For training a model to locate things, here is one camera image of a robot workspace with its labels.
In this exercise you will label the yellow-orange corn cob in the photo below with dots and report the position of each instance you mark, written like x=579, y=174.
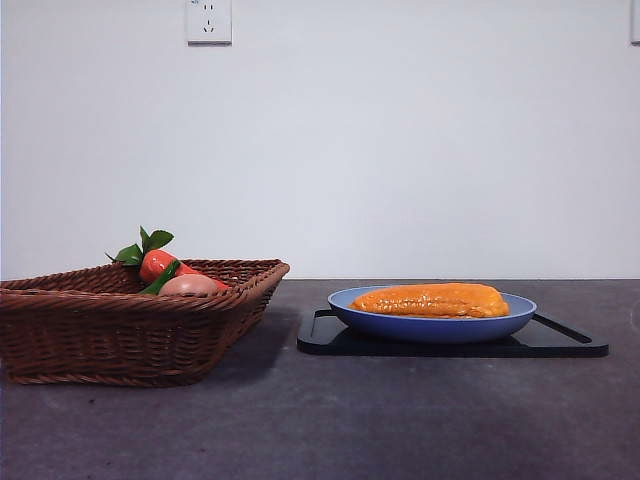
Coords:
x=430, y=302

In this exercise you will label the blue round plate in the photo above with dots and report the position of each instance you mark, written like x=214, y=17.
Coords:
x=430, y=330

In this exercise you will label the brown wicker basket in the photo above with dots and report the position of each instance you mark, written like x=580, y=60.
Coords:
x=125, y=335

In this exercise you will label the black rectangular tray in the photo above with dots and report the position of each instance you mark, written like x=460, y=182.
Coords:
x=320, y=345

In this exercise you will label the orange carrot with green leaves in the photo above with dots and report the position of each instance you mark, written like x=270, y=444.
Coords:
x=155, y=265

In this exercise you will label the white wall socket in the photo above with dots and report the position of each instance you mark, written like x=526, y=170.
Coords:
x=210, y=25

